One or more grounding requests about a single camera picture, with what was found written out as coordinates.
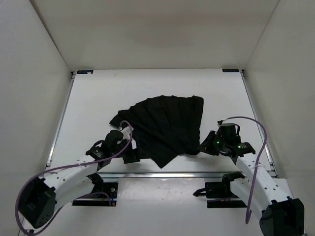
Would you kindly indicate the right blue corner label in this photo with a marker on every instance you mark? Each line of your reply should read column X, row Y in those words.
column 230, row 70

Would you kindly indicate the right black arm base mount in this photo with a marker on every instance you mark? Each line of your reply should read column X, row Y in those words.
column 219, row 195

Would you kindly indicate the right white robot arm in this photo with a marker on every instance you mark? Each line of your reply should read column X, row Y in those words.
column 279, row 214

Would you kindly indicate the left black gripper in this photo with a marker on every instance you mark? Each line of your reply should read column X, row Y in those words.
column 133, row 156

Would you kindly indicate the left aluminium table rail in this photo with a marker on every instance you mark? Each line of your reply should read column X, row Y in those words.
column 56, row 136

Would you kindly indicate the blue corner label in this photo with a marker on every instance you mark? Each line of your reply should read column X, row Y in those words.
column 84, row 72
column 230, row 70

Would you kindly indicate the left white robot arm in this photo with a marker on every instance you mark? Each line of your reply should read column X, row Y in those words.
column 43, row 195

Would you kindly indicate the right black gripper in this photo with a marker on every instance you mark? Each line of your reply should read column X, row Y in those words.
column 205, row 147

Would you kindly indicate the black pleated skirt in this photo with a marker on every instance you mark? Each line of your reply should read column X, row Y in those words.
column 164, row 127

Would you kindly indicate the aluminium table rail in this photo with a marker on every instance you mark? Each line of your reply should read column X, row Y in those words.
column 164, row 175
column 56, row 136

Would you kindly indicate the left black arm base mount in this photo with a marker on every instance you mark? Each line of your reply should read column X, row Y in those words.
column 103, row 194

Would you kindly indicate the front aluminium table rail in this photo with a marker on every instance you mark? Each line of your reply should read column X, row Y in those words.
column 164, row 175

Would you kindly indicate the left blue corner label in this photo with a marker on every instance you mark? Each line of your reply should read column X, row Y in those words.
column 84, row 72

